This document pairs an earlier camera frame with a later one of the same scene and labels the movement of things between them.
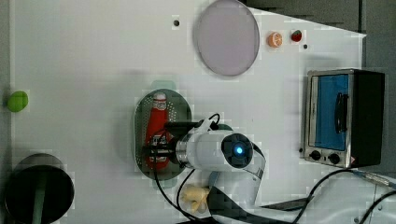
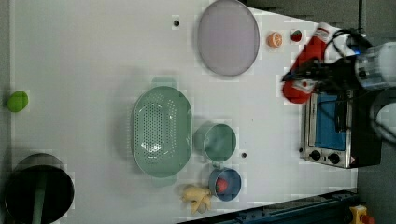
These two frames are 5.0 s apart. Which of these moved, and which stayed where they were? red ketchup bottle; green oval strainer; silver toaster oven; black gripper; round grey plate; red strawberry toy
Moved: black gripper; red ketchup bottle
Stayed: green oval strainer; silver toaster oven; red strawberry toy; round grey plate
